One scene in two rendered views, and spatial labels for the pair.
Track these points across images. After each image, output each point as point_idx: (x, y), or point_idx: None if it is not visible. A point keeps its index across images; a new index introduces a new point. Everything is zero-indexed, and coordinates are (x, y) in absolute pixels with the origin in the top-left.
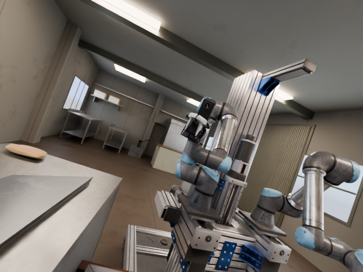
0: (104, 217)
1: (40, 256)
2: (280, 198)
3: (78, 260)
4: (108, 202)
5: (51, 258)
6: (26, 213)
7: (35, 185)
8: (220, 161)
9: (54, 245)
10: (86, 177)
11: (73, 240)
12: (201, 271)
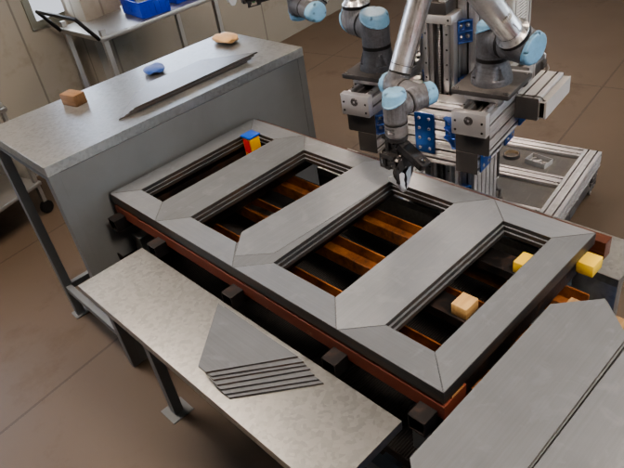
0: (283, 90)
1: (189, 95)
2: (492, 32)
3: (243, 114)
4: (268, 73)
5: (192, 96)
6: (190, 79)
7: (206, 65)
8: (303, 10)
9: (197, 92)
10: (250, 53)
11: (206, 91)
12: (373, 142)
